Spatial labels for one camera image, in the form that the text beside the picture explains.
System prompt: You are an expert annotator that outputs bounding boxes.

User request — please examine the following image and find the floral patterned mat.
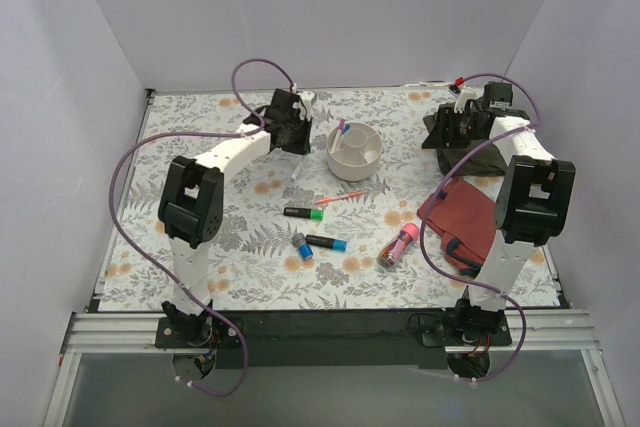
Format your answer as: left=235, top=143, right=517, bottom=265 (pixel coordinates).
left=97, top=86, right=562, bottom=312

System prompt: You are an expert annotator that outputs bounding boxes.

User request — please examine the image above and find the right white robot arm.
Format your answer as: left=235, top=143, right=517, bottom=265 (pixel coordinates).
left=417, top=76, right=576, bottom=347

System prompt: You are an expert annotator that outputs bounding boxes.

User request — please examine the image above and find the blue-capped white pen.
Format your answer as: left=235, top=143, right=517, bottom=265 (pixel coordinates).
left=330, top=127, right=343, bottom=153

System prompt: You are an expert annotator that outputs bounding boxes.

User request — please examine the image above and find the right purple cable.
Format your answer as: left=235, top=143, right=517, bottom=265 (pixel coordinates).
left=418, top=72, right=544, bottom=384

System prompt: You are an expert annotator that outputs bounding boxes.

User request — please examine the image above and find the purple cable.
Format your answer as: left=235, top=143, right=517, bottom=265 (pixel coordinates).
left=418, top=72, right=544, bottom=384
left=107, top=58, right=250, bottom=397

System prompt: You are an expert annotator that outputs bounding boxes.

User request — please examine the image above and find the dark green cloth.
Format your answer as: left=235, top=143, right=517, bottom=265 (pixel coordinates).
left=435, top=140, right=507, bottom=177

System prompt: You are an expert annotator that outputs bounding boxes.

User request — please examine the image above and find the orange pen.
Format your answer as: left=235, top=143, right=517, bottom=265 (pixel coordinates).
left=314, top=190, right=366, bottom=205

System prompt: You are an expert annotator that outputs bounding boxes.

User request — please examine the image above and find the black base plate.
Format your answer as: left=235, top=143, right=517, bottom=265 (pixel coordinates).
left=154, top=308, right=512, bottom=369

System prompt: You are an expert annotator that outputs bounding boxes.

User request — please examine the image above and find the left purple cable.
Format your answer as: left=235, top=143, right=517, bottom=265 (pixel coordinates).
left=107, top=58, right=250, bottom=397

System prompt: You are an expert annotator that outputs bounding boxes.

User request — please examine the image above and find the purple-capped white pen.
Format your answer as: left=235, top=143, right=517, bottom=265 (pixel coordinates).
left=336, top=119, right=347, bottom=148

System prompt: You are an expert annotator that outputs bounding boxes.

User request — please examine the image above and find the red cloth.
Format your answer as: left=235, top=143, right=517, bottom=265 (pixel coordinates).
left=417, top=178, right=496, bottom=278

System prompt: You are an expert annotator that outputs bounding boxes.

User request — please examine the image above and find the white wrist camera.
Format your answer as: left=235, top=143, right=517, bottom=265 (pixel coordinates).
left=294, top=90, right=317, bottom=120
left=449, top=77, right=477, bottom=114

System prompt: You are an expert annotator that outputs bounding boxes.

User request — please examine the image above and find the blue and grey cap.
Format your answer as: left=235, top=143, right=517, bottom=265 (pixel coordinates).
left=291, top=232, right=313, bottom=260

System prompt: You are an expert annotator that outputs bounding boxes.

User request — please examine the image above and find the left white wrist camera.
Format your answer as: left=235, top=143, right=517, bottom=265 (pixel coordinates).
left=294, top=90, right=317, bottom=120

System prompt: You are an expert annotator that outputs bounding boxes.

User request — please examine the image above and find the teal-capped white pen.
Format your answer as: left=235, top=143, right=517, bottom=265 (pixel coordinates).
left=291, top=156, right=306, bottom=181

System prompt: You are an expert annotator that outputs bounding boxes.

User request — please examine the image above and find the blue-capped black highlighter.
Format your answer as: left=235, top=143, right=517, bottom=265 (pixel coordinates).
left=305, top=235, right=348, bottom=252

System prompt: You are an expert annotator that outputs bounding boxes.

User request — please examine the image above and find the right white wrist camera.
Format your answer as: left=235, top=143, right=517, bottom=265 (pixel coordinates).
left=449, top=77, right=477, bottom=114

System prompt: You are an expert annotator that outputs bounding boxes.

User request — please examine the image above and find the white round compartment organizer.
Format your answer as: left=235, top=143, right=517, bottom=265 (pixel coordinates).
left=326, top=122, right=383, bottom=182

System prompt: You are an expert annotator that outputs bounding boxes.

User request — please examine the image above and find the green-capped black highlighter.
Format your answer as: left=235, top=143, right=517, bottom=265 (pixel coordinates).
left=283, top=206, right=324, bottom=221

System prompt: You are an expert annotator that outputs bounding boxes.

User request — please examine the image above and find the aluminium frame rail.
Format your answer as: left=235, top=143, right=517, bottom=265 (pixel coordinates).
left=44, top=309, right=625, bottom=426

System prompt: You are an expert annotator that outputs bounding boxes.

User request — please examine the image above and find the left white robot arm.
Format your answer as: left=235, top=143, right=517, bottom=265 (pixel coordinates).
left=159, top=89, right=317, bottom=347

